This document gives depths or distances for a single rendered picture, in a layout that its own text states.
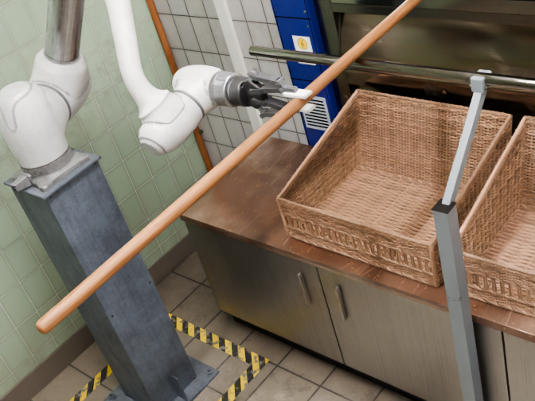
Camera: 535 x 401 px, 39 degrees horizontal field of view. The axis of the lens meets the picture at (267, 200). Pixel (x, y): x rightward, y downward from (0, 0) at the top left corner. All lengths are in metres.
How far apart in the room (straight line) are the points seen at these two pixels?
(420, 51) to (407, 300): 0.74
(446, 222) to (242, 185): 1.10
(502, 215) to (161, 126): 0.99
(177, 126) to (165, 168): 1.34
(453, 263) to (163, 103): 0.80
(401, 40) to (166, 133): 0.84
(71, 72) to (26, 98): 0.18
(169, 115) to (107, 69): 1.11
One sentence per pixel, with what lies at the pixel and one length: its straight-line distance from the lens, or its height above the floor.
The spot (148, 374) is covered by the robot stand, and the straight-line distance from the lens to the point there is 2.71.
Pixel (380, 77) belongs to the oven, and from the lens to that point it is 2.48.
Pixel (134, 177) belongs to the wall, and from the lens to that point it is 3.14.
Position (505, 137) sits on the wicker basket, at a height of 0.80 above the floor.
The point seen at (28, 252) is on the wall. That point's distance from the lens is 2.94.
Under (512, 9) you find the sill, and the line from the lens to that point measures 2.14.
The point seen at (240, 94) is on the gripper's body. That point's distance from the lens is 1.90.
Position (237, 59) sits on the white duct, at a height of 0.90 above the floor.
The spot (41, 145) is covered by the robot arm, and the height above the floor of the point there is 1.12.
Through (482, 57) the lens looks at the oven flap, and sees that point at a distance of 2.25.
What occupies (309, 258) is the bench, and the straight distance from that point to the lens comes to 2.29.
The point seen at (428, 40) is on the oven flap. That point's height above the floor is 1.03.
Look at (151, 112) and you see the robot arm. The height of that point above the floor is 1.22.
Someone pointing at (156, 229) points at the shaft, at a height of 1.19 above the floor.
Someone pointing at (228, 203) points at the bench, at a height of 0.58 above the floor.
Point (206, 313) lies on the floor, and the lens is 3.13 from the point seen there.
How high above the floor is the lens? 2.03
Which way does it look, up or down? 34 degrees down
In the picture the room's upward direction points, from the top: 18 degrees counter-clockwise
